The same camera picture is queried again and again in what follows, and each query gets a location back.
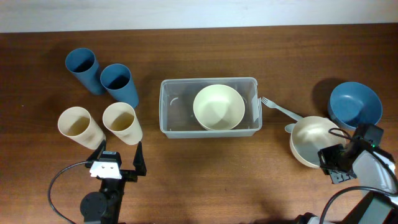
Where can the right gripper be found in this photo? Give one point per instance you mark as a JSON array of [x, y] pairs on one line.
[[323, 155]]

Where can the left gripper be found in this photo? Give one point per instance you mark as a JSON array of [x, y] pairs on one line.
[[140, 167]]

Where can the cream bowl front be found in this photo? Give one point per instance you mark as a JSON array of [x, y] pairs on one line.
[[309, 135]]

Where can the cream bowl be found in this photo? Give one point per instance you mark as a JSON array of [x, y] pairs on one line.
[[309, 135], [218, 107]]

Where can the white plastic spoon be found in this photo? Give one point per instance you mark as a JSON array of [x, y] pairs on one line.
[[289, 128]]

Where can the blue bowl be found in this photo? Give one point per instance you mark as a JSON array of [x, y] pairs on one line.
[[352, 103]]

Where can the white plastic fork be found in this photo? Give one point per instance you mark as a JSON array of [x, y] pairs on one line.
[[272, 105]]

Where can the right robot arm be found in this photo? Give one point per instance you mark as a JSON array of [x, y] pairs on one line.
[[361, 159]]

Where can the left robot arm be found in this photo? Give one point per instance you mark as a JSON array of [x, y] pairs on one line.
[[103, 206]]

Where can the clear plastic container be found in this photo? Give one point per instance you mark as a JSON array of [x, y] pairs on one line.
[[176, 116]]

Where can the cream cup right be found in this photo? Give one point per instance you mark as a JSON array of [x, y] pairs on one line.
[[121, 119]]

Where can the cream cup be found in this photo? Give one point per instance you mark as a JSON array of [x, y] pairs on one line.
[[77, 124], [121, 119]]

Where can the cream cup left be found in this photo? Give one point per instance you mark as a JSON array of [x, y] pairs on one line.
[[77, 124]]

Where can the blue cup right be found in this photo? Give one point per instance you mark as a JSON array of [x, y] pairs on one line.
[[118, 81]]

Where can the blue cup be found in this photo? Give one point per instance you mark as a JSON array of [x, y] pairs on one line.
[[83, 64], [118, 81]]

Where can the blue cup rear left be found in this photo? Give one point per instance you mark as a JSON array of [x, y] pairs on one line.
[[83, 64]]

